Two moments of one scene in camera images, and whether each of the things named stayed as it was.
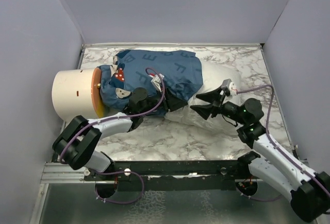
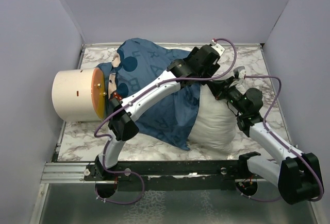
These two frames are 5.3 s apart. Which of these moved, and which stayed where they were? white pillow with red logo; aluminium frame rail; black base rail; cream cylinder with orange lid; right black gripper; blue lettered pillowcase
Moved: right black gripper; white pillow with red logo; blue lettered pillowcase
Stayed: aluminium frame rail; cream cylinder with orange lid; black base rail
